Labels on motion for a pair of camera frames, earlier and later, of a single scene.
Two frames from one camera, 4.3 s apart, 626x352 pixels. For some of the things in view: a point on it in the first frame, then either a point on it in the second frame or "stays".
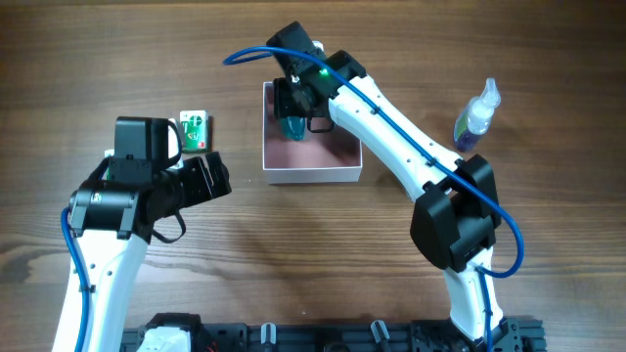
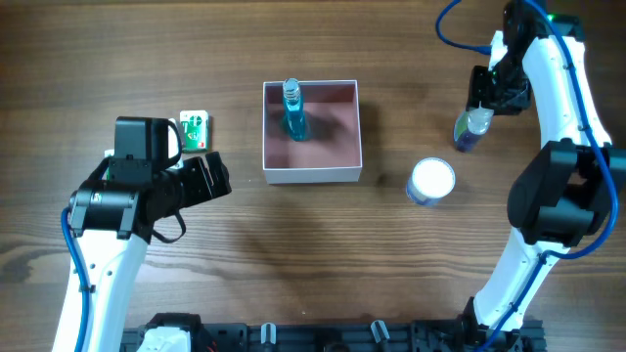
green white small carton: (196, 131) stays
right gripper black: (295, 108) → (498, 98)
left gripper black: (200, 177) stays
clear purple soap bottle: (474, 118) stays
